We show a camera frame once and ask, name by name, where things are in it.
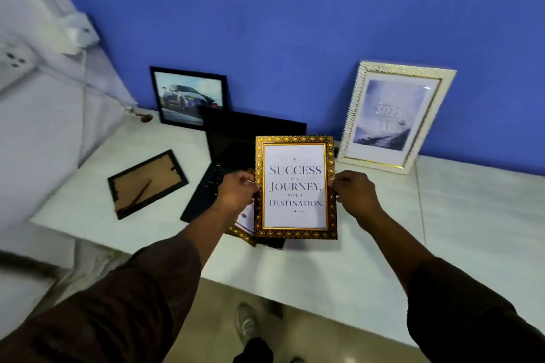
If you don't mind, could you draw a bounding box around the black laptop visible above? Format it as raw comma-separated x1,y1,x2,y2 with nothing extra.
180,107,307,250

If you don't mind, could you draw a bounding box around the person's right forearm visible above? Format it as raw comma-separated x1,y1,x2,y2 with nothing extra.
361,209,460,304

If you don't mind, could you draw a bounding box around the person's right hand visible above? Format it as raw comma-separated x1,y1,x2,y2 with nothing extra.
331,170,385,228

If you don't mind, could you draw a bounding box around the gold ornate quote picture frame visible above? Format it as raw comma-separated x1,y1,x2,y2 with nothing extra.
254,135,338,241

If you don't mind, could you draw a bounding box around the person's left forearm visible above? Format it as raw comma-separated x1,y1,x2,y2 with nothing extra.
123,200,234,304

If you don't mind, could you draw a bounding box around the person's black trouser leg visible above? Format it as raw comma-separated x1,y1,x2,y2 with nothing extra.
232,337,274,363

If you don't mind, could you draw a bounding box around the white textured frame with poster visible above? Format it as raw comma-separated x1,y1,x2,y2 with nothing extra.
336,61,457,175

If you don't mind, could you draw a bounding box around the black frame with car photo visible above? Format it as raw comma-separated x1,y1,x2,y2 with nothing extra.
150,66,231,131

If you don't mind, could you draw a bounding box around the black frame with brown backing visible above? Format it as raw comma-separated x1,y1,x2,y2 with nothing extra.
107,149,189,221

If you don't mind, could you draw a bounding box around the white power cable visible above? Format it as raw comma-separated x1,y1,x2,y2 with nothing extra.
81,49,154,123

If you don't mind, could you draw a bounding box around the white power adapter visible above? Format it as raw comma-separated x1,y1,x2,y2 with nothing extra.
59,12,101,55

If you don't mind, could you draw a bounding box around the white wall socket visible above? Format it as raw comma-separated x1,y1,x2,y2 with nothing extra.
0,41,40,92

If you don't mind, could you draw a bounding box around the person's grey shoe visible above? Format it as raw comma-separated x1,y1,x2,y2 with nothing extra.
235,302,259,347

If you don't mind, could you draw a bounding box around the person's left hand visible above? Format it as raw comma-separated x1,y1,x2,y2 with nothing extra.
217,170,259,211

